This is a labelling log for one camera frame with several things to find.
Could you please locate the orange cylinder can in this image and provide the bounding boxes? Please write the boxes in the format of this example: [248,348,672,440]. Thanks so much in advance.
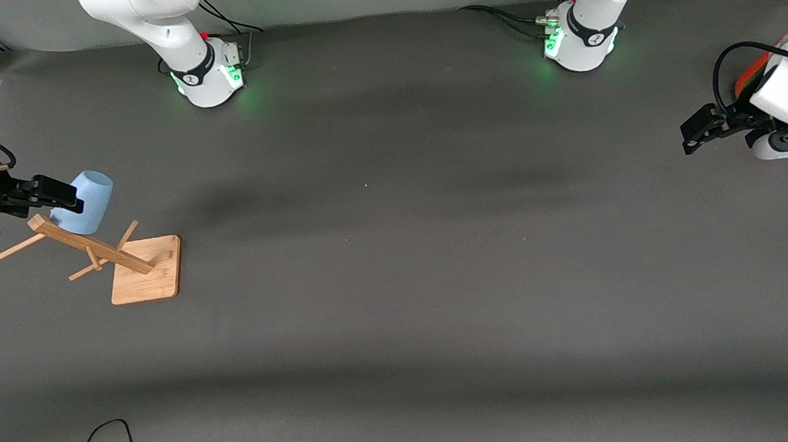
[730,27,788,100]

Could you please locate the black right base cables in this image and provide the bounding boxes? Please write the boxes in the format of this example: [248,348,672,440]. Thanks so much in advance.
[197,0,267,70]

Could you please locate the dark grey table mat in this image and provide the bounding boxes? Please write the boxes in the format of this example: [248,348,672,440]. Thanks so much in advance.
[0,0,788,442]

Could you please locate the black base cables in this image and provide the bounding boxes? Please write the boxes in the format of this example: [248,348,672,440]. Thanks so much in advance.
[457,0,586,45]
[197,0,267,70]

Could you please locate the wooden cup rack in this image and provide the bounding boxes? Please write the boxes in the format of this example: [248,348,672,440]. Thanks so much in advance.
[0,203,186,315]

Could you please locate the black left base cables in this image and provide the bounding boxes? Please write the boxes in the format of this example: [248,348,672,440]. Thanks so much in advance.
[457,0,586,45]

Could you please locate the light blue cup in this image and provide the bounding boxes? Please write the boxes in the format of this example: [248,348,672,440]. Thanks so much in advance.
[47,168,118,237]

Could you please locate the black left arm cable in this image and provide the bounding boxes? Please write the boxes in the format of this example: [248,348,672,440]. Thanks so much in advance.
[709,38,788,123]

